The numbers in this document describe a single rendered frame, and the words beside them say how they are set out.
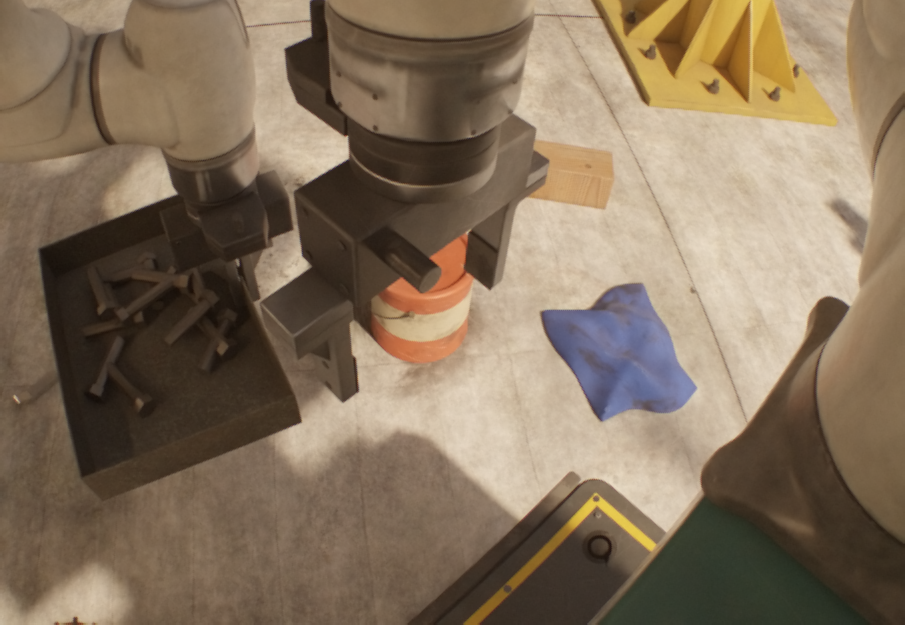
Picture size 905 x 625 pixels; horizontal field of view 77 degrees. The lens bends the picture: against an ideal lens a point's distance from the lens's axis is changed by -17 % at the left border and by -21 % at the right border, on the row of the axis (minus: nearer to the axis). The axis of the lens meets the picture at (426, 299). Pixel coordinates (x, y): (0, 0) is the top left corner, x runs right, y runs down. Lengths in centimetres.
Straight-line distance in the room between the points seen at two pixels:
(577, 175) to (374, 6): 131
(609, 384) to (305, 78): 103
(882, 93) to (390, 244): 28
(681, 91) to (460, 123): 181
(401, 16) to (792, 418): 27
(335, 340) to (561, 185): 123
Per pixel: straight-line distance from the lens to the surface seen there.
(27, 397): 142
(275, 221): 70
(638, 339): 136
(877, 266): 34
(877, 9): 44
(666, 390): 131
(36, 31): 57
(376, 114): 29
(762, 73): 237
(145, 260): 87
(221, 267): 75
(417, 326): 119
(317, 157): 168
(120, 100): 57
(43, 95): 57
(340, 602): 112
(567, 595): 81
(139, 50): 55
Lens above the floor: 109
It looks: 53 degrees down
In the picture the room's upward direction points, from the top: 4 degrees clockwise
